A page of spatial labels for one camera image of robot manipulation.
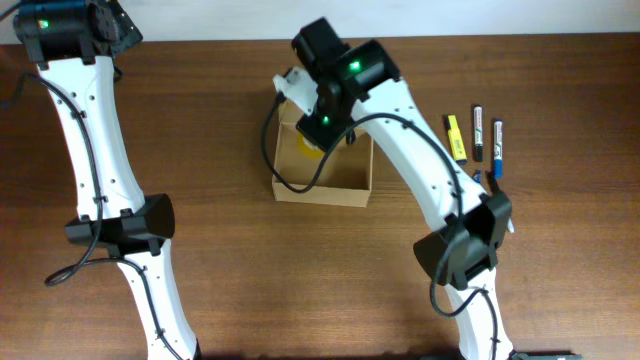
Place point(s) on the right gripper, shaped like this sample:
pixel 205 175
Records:
pixel 317 132

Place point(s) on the yellow tape roll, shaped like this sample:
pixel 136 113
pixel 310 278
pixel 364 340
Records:
pixel 308 149

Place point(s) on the cardboard box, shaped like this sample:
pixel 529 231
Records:
pixel 346 178

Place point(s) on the yellow highlighter marker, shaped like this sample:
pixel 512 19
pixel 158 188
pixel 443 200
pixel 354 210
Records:
pixel 455 139

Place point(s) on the black whiteboard marker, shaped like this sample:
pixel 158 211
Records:
pixel 478 133

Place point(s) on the blue whiteboard marker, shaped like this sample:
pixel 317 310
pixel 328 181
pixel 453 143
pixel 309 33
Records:
pixel 498 149

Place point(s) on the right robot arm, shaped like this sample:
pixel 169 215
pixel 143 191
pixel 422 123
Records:
pixel 468 223

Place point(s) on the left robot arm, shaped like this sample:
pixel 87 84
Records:
pixel 73 45

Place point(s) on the black white permanent marker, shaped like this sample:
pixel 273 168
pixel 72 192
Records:
pixel 493 184

